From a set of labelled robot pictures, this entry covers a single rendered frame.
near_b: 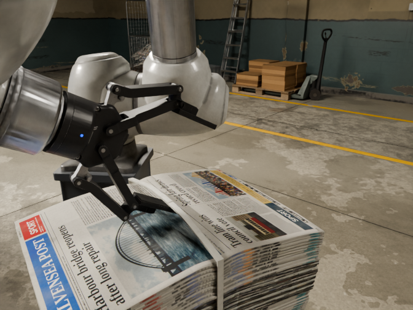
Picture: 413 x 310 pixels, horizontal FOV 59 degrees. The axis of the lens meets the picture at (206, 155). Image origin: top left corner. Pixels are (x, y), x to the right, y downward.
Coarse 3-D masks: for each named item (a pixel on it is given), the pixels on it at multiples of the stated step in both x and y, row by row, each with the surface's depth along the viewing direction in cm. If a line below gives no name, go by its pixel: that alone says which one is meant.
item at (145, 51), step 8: (128, 0) 800; (136, 0) 815; (144, 0) 832; (128, 32) 818; (128, 40) 822; (144, 40) 788; (144, 48) 796; (136, 56) 821; (144, 56) 822; (136, 64) 842
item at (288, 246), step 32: (192, 192) 63; (224, 192) 65; (256, 192) 67; (224, 224) 53; (256, 224) 55; (288, 224) 56; (256, 256) 49; (288, 256) 53; (256, 288) 51; (288, 288) 56
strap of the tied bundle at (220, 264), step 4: (128, 180) 67; (220, 260) 45; (220, 264) 45; (220, 268) 45; (220, 272) 46; (220, 276) 46; (220, 280) 46; (220, 284) 46; (220, 288) 46; (220, 292) 47; (220, 296) 47; (220, 300) 47; (220, 304) 47; (220, 308) 48
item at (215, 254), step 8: (144, 184) 62; (160, 192) 58; (168, 200) 55; (176, 208) 53; (184, 216) 51; (192, 224) 50; (200, 232) 48; (200, 240) 47; (208, 240) 47; (208, 248) 46; (216, 256) 45
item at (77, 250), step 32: (32, 224) 56; (64, 224) 55; (96, 224) 54; (128, 224) 54; (32, 256) 49; (64, 256) 48; (96, 256) 47; (128, 256) 47; (160, 256) 46; (64, 288) 43; (96, 288) 42; (128, 288) 42; (160, 288) 41; (192, 288) 44
